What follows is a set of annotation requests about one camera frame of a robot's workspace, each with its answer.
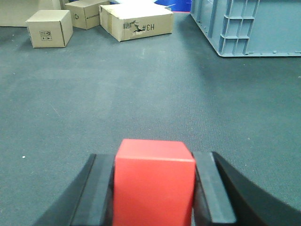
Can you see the small cardboard box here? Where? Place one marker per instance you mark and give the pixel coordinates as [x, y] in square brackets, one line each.
[50, 28]

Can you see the middle cardboard box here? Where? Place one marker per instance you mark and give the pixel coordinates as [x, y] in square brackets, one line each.
[85, 13]

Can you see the red magnetic block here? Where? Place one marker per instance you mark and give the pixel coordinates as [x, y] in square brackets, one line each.
[153, 183]

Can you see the blue object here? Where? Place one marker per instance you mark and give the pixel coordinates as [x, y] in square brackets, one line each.
[174, 5]

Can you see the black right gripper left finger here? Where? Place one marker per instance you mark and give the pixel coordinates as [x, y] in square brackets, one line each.
[88, 200]

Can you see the grey plastic crate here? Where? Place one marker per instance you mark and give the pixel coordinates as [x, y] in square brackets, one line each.
[250, 28]

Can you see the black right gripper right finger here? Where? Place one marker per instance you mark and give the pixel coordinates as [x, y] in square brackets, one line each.
[225, 197]

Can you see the large flat cardboard box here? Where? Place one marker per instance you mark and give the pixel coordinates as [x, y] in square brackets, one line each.
[134, 21]

